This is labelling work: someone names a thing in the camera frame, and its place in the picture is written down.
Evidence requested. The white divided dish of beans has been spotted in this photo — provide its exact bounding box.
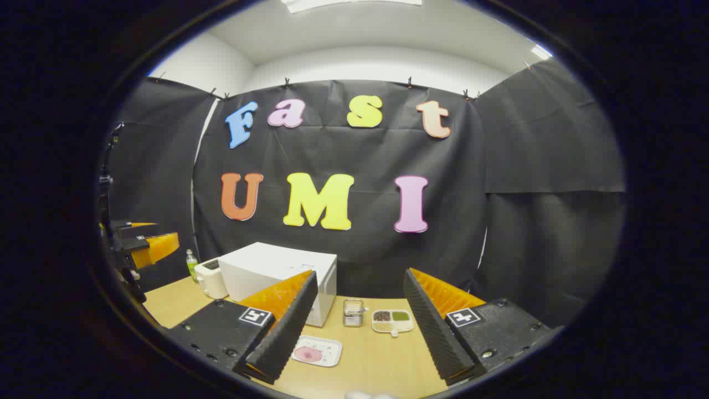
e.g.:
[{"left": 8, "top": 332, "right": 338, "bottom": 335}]
[{"left": 371, "top": 309, "right": 415, "bottom": 337}]

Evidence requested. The white square plate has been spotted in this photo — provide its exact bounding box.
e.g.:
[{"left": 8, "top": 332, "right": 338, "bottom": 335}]
[{"left": 290, "top": 335, "right": 343, "bottom": 367}]

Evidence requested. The white toaster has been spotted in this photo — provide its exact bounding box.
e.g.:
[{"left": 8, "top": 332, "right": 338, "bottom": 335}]
[{"left": 194, "top": 259, "right": 229, "bottom": 300}]

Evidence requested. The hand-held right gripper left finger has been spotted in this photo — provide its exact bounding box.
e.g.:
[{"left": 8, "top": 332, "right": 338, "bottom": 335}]
[{"left": 166, "top": 270, "right": 320, "bottom": 386}]

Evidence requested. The black backdrop cloth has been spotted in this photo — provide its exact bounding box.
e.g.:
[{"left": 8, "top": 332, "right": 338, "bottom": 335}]
[{"left": 102, "top": 58, "right": 626, "bottom": 328}]

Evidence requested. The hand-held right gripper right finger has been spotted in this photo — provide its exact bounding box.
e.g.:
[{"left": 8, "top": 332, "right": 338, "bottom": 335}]
[{"left": 403, "top": 268, "right": 554, "bottom": 387}]

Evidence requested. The metal wire basket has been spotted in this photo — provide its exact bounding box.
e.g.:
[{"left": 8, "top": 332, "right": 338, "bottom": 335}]
[{"left": 342, "top": 299, "right": 366, "bottom": 328}]

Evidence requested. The white microwave oven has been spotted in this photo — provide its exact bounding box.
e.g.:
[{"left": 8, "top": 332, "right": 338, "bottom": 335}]
[{"left": 218, "top": 242, "right": 338, "bottom": 328}]

